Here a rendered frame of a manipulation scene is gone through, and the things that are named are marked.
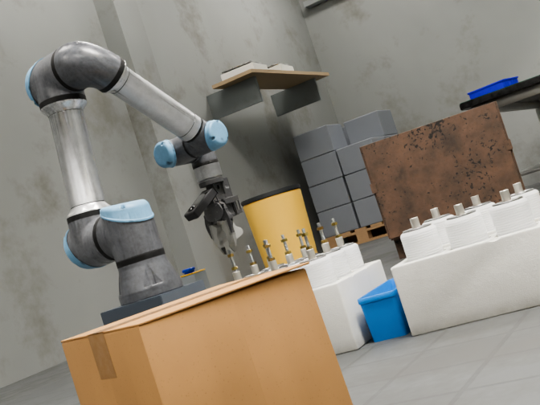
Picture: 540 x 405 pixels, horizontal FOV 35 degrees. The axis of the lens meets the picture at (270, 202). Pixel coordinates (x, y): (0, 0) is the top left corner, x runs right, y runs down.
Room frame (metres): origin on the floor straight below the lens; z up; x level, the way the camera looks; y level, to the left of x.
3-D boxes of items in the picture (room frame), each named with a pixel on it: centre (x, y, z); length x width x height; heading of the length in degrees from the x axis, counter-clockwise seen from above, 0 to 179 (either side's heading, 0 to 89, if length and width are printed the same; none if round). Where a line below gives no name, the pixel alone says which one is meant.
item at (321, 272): (2.30, -0.06, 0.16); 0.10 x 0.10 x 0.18
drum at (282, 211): (4.99, -0.02, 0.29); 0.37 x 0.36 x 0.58; 151
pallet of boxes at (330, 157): (8.39, -0.99, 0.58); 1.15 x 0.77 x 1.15; 152
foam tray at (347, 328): (2.46, -0.01, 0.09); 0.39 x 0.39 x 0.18; 65
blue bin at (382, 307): (2.34, -0.25, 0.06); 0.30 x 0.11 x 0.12; 155
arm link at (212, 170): (2.42, 0.14, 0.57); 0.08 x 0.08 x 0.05
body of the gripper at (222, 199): (2.42, 0.14, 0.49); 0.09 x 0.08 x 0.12; 140
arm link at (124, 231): (2.00, 0.33, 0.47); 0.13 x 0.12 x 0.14; 50
